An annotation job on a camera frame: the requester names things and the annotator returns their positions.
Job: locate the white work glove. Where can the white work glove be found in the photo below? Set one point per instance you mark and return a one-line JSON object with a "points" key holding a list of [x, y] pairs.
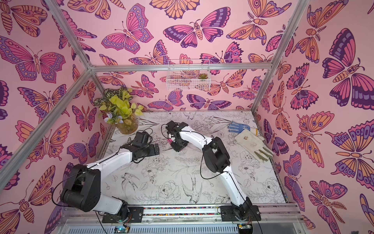
{"points": [[254, 145]]}

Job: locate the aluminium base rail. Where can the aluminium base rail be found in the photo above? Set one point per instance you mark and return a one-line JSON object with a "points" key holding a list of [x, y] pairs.
{"points": [[187, 219]]}

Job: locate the white wire basket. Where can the white wire basket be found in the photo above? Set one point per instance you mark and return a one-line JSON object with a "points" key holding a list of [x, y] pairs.
{"points": [[183, 74]]}

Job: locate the blue work glove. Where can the blue work glove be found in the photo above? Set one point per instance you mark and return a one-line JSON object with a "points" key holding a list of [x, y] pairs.
{"points": [[234, 127]]}

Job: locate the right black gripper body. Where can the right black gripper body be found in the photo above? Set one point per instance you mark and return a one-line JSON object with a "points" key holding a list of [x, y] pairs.
{"points": [[178, 143]]}

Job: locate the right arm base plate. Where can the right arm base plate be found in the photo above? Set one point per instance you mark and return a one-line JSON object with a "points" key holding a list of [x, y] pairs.
{"points": [[228, 213]]}

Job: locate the potted green plant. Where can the potted green plant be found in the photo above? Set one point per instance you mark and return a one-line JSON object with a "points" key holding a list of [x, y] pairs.
{"points": [[118, 109]]}

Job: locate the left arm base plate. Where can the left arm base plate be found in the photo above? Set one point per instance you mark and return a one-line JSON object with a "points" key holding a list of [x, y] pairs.
{"points": [[136, 214]]}

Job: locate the small succulent in basket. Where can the small succulent in basket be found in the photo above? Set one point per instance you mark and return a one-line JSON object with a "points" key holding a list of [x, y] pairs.
{"points": [[203, 76]]}

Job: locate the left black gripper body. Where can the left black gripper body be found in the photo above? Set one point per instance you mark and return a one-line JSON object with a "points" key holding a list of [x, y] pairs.
{"points": [[149, 151]]}

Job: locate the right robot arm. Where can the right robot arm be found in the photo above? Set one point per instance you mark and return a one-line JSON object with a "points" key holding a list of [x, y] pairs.
{"points": [[217, 160]]}

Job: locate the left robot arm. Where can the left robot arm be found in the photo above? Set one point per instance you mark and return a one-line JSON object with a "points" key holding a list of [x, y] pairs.
{"points": [[82, 189]]}

